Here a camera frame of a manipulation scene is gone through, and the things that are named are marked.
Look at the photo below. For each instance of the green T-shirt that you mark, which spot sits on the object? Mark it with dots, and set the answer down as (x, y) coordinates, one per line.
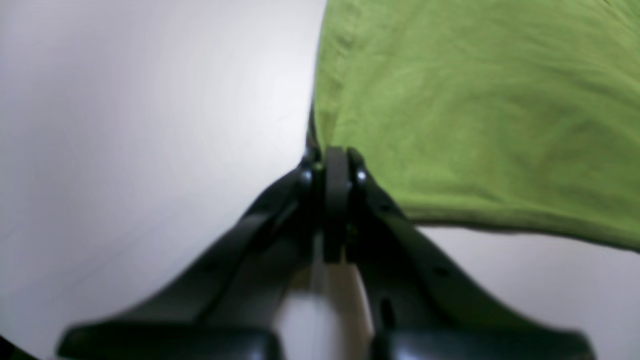
(518, 115)

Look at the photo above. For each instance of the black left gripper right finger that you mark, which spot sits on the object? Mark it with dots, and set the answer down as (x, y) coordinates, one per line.
(423, 306)

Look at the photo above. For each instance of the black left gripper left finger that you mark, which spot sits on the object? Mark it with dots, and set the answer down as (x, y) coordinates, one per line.
(224, 305)

